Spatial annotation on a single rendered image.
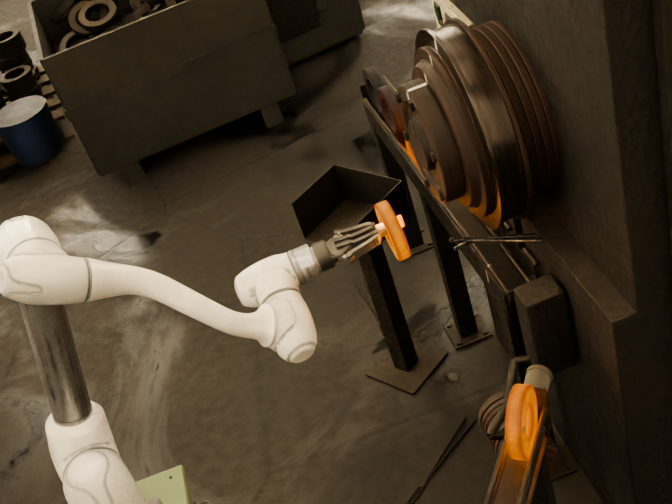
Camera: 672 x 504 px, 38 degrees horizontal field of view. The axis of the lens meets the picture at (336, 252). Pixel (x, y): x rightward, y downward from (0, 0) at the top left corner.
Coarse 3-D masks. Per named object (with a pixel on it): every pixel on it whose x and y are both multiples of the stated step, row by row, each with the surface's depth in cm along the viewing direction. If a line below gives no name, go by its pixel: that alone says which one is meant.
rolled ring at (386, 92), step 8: (384, 88) 308; (384, 96) 305; (392, 96) 304; (384, 104) 317; (392, 104) 303; (384, 112) 318; (392, 112) 303; (392, 120) 318; (400, 120) 304; (392, 128) 317; (400, 128) 306; (400, 136) 308
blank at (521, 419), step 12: (516, 384) 199; (528, 384) 199; (516, 396) 195; (528, 396) 198; (516, 408) 193; (528, 408) 201; (516, 420) 192; (528, 420) 202; (516, 432) 192; (528, 432) 201; (516, 444) 193; (528, 444) 198; (516, 456) 196; (528, 456) 198
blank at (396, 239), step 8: (384, 200) 240; (376, 208) 238; (384, 208) 236; (384, 216) 235; (392, 216) 234; (384, 224) 236; (392, 224) 234; (392, 232) 234; (400, 232) 234; (392, 240) 234; (400, 240) 234; (392, 248) 243; (400, 248) 235; (408, 248) 236; (400, 256) 237; (408, 256) 239
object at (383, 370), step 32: (320, 192) 291; (352, 192) 295; (384, 192) 285; (320, 224) 294; (352, 224) 287; (384, 256) 292; (384, 288) 296; (384, 320) 306; (416, 352) 323; (416, 384) 312
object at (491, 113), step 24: (456, 48) 198; (456, 72) 194; (480, 72) 194; (480, 96) 193; (480, 120) 191; (504, 120) 193; (504, 144) 194; (504, 168) 196; (504, 192) 199; (504, 216) 205
